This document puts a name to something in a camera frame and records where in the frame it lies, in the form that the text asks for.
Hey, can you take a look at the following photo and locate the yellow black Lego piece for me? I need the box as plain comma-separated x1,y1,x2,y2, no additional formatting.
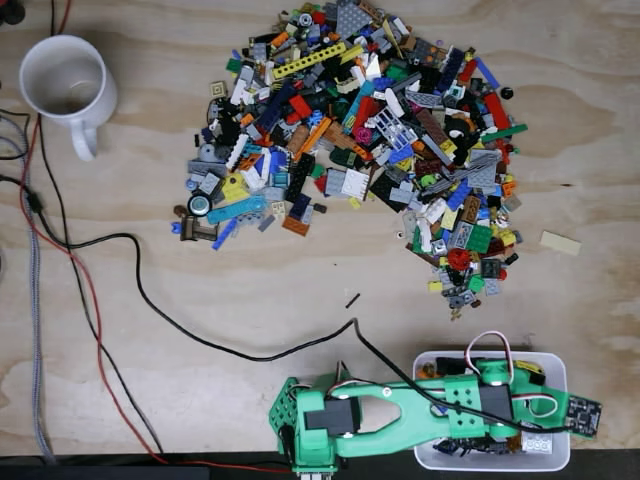
514,359,546,387

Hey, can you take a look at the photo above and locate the white plastic bin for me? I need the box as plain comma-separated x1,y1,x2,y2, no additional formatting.
412,349,571,472

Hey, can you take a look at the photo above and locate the white studded Lego plate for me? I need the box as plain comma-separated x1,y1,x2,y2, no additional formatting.
521,432,554,454

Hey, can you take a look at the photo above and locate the black Lego tyre piece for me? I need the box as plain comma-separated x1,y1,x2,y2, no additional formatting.
434,356,470,375

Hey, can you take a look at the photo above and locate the red Lego gear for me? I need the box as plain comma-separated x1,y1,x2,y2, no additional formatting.
446,248,472,272

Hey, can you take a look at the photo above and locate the tan Lego plate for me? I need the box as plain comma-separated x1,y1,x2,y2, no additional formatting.
538,230,584,257

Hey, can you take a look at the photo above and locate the green square Lego plate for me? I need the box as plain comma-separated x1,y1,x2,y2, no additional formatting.
468,224,494,253

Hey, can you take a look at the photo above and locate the light grey Lego plate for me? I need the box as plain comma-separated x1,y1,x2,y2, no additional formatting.
451,221,474,249

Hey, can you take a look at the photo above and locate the large grey Lego plate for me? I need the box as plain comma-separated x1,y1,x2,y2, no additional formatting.
466,149,502,189

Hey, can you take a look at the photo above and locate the wide black Lego plate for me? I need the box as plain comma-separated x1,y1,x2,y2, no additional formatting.
369,171,409,214

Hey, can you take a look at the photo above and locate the long green Lego plate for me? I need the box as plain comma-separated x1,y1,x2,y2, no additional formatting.
480,123,529,144

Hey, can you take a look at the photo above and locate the long brown Lego plate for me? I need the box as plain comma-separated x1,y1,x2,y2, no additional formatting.
416,108,452,152

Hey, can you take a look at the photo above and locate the long red Lego brick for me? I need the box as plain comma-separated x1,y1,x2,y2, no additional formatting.
483,91,512,133

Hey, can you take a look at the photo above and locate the dark blue Lego plate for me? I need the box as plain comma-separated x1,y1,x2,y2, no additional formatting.
289,194,312,222

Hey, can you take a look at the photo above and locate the white Lego window grille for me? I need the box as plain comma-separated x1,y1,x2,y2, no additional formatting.
373,106,419,149

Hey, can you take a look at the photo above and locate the long black Lego plate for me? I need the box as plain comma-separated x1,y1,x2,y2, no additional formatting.
284,151,317,204

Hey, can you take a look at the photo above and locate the long blue Lego plate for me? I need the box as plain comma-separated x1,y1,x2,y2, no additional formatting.
474,56,502,89

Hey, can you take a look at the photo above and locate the long orange Lego plate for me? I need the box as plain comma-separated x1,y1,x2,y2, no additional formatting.
294,116,333,162

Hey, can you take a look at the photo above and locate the teal Lego plate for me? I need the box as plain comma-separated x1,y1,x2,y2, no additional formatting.
344,81,377,127

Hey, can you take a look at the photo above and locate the blue narrow Lego plate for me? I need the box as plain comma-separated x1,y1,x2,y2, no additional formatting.
210,217,240,252

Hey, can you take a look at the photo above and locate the light blue Lego beam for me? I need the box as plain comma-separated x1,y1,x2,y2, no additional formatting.
206,195,269,225

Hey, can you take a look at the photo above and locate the yellow Lego slope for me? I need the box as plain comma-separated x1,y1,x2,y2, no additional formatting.
221,173,249,204

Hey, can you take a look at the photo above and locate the white toothed Lego brick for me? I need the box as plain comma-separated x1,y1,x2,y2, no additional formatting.
225,133,249,172

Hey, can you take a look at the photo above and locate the yellow Lego beam with holes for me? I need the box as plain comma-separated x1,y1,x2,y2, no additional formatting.
272,41,348,80

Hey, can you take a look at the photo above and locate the dark grey wedge Lego plate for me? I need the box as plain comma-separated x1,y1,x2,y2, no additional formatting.
335,0,375,40

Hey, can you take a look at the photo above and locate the black flat device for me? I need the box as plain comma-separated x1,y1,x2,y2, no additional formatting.
0,464,209,480

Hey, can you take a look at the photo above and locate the white ceramic mug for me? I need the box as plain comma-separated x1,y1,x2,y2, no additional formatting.
18,33,119,162

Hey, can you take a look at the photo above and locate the black round object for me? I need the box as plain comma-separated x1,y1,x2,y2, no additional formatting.
0,0,26,28

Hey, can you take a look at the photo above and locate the camera circuit board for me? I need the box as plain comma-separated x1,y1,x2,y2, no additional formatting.
566,394,604,439

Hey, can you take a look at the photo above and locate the white red black servo wire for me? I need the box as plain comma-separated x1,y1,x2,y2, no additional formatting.
464,329,569,424

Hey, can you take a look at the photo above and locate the long black cable to arm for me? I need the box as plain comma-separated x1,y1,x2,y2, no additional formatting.
0,173,574,432

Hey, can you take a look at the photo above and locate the thin black cable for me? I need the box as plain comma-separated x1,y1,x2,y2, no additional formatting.
37,113,165,454

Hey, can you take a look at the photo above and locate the grey braided cable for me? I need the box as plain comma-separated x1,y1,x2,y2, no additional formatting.
0,112,56,464

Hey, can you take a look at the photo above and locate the black cable loop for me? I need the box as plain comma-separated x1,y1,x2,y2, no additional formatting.
0,109,32,162

